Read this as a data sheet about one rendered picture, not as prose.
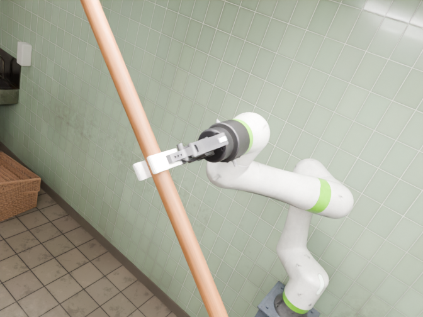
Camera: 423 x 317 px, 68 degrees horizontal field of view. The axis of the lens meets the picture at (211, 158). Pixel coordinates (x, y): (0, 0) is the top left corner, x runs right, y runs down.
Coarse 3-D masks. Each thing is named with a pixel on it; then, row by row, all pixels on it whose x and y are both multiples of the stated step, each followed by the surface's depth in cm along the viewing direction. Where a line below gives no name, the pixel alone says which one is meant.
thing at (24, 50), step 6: (18, 42) 280; (24, 42) 283; (18, 48) 281; (24, 48) 279; (30, 48) 284; (18, 54) 283; (24, 54) 282; (30, 54) 286; (18, 60) 285; (24, 60) 284; (30, 60) 289
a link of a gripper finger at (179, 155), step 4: (188, 148) 54; (176, 152) 53; (180, 152) 54; (184, 152) 54; (188, 152) 54; (192, 152) 54; (196, 152) 54; (168, 156) 52; (172, 156) 52; (176, 156) 53; (180, 156) 54; (184, 156) 54; (188, 156) 55; (168, 160) 52; (172, 160) 52; (176, 160) 53
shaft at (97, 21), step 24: (96, 0) 53; (96, 24) 52; (120, 72) 52; (120, 96) 53; (144, 120) 52; (144, 144) 52; (168, 192) 52; (168, 216) 53; (192, 240) 52; (192, 264) 52; (216, 288) 52; (216, 312) 51
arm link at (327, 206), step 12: (324, 180) 100; (336, 180) 107; (324, 192) 96; (336, 192) 98; (348, 192) 101; (324, 204) 97; (336, 204) 98; (348, 204) 100; (324, 216) 103; (336, 216) 102
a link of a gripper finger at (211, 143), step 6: (222, 132) 61; (210, 138) 58; (216, 138) 59; (192, 144) 54; (198, 144) 55; (204, 144) 56; (210, 144) 58; (216, 144) 59; (222, 144) 60; (198, 150) 55; (204, 150) 56; (210, 150) 57; (192, 156) 54
